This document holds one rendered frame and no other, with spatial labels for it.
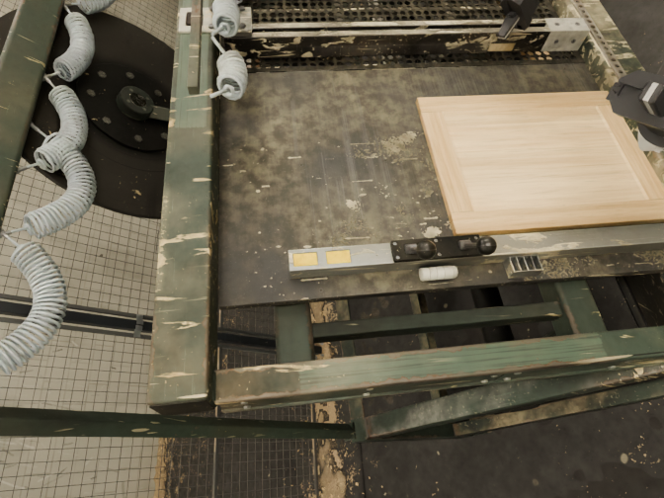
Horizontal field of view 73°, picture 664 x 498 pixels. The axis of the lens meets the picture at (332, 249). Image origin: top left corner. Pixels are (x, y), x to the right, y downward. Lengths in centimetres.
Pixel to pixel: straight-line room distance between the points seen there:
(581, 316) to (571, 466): 128
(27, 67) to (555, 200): 140
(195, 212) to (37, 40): 81
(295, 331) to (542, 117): 89
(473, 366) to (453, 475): 175
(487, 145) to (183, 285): 83
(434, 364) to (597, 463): 150
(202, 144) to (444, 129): 61
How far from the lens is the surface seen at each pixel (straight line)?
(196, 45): 104
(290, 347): 94
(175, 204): 97
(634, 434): 225
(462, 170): 117
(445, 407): 167
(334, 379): 84
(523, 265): 107
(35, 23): 163
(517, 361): 94
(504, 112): 136
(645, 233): 125
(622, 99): 70
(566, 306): 114
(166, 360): 83
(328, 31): 139
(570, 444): 233
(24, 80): 147
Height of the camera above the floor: 217
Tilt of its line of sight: 39 degrees down
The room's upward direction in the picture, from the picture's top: 71 degrees counter-clockwise
